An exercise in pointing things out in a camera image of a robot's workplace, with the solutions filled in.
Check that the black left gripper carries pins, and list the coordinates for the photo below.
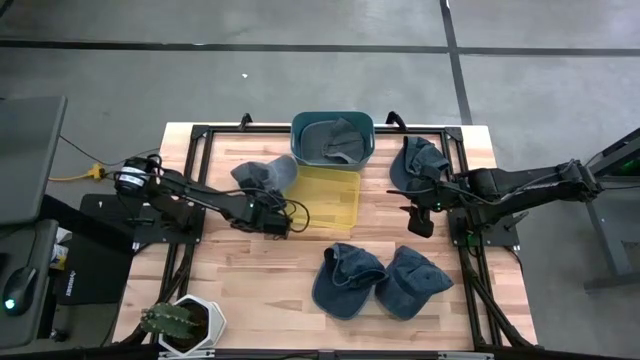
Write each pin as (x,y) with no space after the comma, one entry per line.
(252,215)

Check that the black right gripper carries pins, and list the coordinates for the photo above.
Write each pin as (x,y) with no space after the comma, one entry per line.
(430,199)

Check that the blue denim baseball cap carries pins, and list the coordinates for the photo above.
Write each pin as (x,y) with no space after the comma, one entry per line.
(345,295)
(415,285)
(407,160)

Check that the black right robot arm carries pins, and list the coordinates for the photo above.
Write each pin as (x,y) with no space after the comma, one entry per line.
(525,182)

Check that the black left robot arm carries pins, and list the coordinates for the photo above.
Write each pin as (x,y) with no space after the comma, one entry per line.
(200,194)

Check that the yellow translucent plastic tray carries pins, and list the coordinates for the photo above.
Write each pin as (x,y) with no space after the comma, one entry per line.
(325,200)

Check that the teal plastic bin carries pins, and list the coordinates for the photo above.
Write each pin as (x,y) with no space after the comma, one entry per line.
(295,135)

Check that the white hexagonal plant pot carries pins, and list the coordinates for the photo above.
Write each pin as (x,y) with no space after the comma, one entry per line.
(215,325)

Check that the green cactus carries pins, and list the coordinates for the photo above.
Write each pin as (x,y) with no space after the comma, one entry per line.
(167,320)

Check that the yellow power plug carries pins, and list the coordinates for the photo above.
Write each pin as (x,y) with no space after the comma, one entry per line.
(96,172)

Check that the grey metal stand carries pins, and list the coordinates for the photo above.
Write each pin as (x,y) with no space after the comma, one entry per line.
(602,235)

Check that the black box with green light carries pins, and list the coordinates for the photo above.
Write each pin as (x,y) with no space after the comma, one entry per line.
(629,167)

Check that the white and yellow box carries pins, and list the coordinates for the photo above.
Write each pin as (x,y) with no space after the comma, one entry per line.
(60,250)

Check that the grey flat monitor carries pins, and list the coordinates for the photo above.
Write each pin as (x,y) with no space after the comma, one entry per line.
(30,160)

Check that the grey side desk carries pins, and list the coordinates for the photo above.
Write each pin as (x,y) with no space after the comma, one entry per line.
(25,240)

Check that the black computer mouse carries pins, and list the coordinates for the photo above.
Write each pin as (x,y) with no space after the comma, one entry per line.
(19,290)

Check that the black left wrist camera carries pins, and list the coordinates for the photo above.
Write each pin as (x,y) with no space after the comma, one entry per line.
(276,228)

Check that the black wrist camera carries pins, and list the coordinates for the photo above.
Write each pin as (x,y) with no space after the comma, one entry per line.
(276,228)
(421,223)

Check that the black aluminium table frame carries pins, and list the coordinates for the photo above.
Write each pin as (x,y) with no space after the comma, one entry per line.
(435,130)

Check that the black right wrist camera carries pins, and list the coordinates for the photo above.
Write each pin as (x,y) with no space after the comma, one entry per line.
(421,223)

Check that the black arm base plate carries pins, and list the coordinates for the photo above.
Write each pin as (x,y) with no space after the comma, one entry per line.
(505,236)
(145,235)

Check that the silver aluminium rail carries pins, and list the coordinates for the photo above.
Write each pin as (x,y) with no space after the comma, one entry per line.
(450,356)

